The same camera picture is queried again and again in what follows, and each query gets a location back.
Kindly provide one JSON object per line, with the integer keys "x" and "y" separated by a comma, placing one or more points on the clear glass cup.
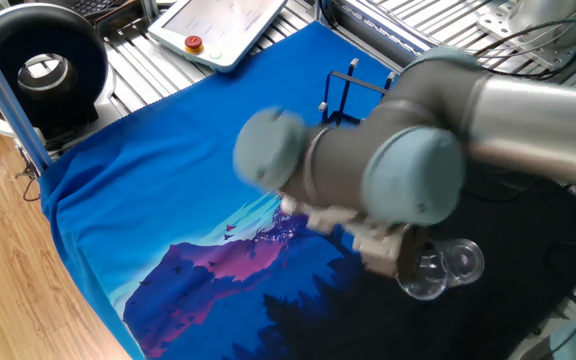
{"x": 448, "y": 265}

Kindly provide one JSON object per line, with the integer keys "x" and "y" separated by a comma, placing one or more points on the white teach pendant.
{"x": 203, "y": 45}

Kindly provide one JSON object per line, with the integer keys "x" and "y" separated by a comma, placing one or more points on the blue landscape print cloth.
{"x": 168, "y": 200}

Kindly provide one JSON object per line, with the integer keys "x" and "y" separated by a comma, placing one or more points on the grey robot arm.
{"x": 408, "y": 170}

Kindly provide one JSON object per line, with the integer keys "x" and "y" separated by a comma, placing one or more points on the aluminium frame post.
{"x": 3, "y": 100}

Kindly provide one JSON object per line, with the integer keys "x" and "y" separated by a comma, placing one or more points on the white domed device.
{"x": 548, "y": 15}

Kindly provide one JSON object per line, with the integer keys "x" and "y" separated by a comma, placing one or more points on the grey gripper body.
{"x": 393, "y": 255}

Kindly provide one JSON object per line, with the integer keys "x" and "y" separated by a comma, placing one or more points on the black keyboard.
{"x": 90, "y": 6}

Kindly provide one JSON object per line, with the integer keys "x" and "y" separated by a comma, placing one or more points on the black metal cup rack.
{"x": 340, "y": 95}

